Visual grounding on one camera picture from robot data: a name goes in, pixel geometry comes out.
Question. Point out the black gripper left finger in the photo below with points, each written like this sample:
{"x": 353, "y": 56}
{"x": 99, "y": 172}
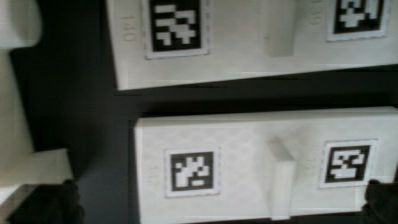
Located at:
{"x": 51, "y": 207}

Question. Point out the white cabinet door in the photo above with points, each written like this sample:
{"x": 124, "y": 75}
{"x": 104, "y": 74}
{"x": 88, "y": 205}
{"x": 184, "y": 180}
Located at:
{"x": 262, "y": 165}
{"x": 195, "y": 41}

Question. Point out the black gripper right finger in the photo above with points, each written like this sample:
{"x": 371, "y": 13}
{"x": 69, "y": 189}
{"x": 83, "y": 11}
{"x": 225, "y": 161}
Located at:
{"x": 381, "y": 208}

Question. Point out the white L-shaped boundary frame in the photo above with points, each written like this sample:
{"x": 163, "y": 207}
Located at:
{"x": 30, "y": 168}

